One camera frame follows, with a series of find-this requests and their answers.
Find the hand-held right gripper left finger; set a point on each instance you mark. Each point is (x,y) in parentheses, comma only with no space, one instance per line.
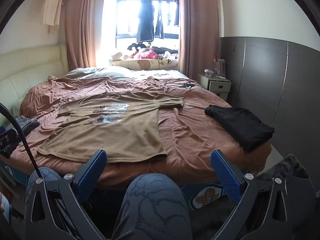
(92,172)

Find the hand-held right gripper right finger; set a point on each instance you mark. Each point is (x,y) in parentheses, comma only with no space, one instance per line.
(226,177)

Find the brown towel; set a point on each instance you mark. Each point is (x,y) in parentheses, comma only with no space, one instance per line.
(112,135)

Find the grey and black clothes pile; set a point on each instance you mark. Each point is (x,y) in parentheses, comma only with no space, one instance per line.
(26,123)

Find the black folded clothes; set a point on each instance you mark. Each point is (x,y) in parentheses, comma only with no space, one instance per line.
(242,127)

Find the blue printed rug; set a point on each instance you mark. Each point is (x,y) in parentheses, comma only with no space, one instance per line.
(207,196)

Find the brown fleece blanket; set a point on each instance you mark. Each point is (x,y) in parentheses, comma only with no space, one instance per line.
(195,140)

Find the grey fluffy slipper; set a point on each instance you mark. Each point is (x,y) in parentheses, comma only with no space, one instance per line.
(292,163)

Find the cream padded headboard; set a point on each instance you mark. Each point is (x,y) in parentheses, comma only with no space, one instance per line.
(32,62)

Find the pale quilt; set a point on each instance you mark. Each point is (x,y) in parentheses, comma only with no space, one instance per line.
(112,73)

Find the pink striped holder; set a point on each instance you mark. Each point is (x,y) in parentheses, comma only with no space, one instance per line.
(220,66)

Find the dark grey wardrobe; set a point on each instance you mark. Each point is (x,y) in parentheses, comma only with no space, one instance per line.
(275,75)

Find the cream bear print pillow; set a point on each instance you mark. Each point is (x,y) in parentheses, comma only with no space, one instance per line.
(142,63)

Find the pink plush toy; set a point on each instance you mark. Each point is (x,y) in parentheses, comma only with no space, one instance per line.
(150,54)

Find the black and white plush toy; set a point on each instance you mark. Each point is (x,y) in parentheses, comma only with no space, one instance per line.
(137,47)

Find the pink brown curtain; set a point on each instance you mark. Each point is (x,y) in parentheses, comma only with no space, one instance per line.
(197,30)
(82,25)

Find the cream hanging cloth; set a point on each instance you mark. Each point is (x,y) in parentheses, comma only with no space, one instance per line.
(52,7)

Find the hanging black coat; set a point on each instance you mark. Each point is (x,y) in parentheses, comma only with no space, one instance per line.
(145,22)

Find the hanging dark garment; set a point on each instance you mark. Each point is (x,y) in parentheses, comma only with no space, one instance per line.
(159,22)

